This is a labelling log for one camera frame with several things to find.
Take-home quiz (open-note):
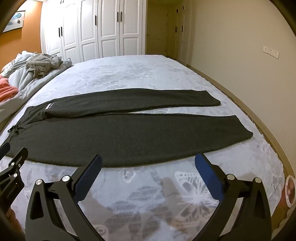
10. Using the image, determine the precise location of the orange blanket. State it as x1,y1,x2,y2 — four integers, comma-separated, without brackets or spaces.
0,76,19,103

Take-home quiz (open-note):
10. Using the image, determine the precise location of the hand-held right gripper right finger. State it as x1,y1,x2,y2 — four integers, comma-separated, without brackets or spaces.
194,153,272,241

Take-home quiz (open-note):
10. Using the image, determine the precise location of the cream door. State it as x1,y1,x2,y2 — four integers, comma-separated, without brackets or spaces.
146,0,168,56

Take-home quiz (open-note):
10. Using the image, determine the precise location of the bed with butterfly sheet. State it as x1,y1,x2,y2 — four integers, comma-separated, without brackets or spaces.
0,54,292,241

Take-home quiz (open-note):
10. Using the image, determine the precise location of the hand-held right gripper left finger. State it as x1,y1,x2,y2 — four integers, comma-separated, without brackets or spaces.
25,154,103,241

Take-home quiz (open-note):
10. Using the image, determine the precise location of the white round object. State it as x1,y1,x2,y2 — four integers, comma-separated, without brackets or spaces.
285,175,296,208

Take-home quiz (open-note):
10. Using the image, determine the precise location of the crumpled grey garment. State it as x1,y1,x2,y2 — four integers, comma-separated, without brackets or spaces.
25,53,63,79

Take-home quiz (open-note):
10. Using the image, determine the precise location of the white panelled wardrobe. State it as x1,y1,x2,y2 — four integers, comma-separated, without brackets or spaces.
40,0,147,64

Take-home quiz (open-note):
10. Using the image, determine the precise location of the light grey duvet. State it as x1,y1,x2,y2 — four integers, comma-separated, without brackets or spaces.
0,52,74,130

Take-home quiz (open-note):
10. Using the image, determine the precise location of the cream wardrobe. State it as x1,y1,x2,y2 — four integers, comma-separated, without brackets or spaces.
166,0,192,66

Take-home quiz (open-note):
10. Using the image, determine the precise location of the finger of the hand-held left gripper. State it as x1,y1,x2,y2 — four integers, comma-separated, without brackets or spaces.
0,147,28,183
0,142,11,160

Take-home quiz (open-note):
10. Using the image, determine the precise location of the dark grey towel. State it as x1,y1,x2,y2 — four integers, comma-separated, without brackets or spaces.
5,88,253,168

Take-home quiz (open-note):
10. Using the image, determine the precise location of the framed wall picture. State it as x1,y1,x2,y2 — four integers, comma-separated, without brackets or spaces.
2,10,26,33

